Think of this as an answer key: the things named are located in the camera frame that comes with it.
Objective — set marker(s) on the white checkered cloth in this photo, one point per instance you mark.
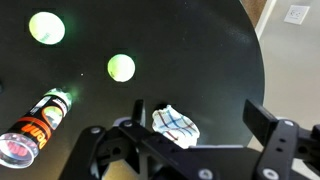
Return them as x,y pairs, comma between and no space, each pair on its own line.
175,126

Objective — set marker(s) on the round black table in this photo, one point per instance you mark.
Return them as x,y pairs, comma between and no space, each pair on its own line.
201,57

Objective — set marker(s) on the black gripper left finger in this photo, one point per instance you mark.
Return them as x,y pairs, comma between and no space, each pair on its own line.
138,114

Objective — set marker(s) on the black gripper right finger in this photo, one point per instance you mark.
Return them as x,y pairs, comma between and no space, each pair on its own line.
259,121

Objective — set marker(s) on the clear tennis ball can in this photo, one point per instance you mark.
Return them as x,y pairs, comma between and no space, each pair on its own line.
21,143

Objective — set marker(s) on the white wall outlet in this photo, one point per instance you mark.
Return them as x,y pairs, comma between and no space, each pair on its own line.
296,14

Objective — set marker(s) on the green tennis ball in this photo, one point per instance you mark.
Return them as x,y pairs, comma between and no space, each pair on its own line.
47,28
121,68

